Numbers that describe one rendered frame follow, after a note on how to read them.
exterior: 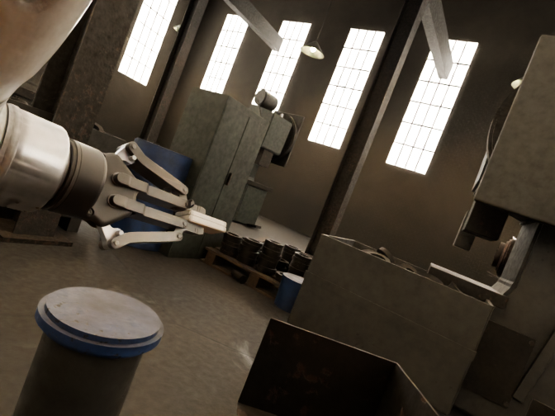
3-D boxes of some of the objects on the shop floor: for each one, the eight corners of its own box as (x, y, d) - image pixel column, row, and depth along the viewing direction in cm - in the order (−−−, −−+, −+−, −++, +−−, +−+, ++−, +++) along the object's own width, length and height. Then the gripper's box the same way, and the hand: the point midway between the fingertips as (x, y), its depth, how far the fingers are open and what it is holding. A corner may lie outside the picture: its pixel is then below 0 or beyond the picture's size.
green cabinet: (135, 238, 362) (192, 86, 355) (187, 243, 422) (236, 113, 416) (169, 258, 337) (231, 96, 331) (219, 261, 398) (272, 123, 391)
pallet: (335, 308, 394) (352, 267, 392) (308, 319, 321) (328, 269, 319) (241, 260, 445) (254, 224, 443) (199, 260, 372) (215, 217, 370)
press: (192, 203, 810) (239, 80, 798) (231, 214, 898) (274, 103, 887) (234, 224, 721) (287, 87, 710) (272, 234, 810) (320, 111, 798)
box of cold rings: (446, 390, 278) (489, 289, 275) (440, 437, 204) (499, 299, 200) (320, 322, 324) (355, 234, 320) (277, 340, 249) (323, 225, 246)
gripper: (47, 122, 42) (205, 191, 61) (16, 239, 38) (196, 274, 57) (84, 102, 38) (242, 182, 56) (54, 232, 34) (234, 272, 52)
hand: (201, 222), depth 54 cm, fingers closed
